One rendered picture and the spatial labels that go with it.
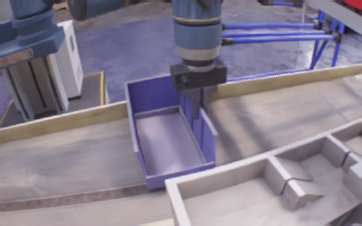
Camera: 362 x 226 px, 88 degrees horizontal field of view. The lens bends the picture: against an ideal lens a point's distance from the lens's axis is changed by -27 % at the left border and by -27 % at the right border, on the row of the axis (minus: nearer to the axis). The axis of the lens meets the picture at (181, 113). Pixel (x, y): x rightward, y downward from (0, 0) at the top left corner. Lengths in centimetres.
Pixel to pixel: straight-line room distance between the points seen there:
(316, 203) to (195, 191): 23
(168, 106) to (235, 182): 48
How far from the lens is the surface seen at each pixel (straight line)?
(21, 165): 90
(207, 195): 46
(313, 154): 58
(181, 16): 51
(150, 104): 86
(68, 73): 181
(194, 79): 59
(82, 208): 68
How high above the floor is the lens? 129
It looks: 37 degrees down
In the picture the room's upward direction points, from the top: 3 degrees counter-clockwise
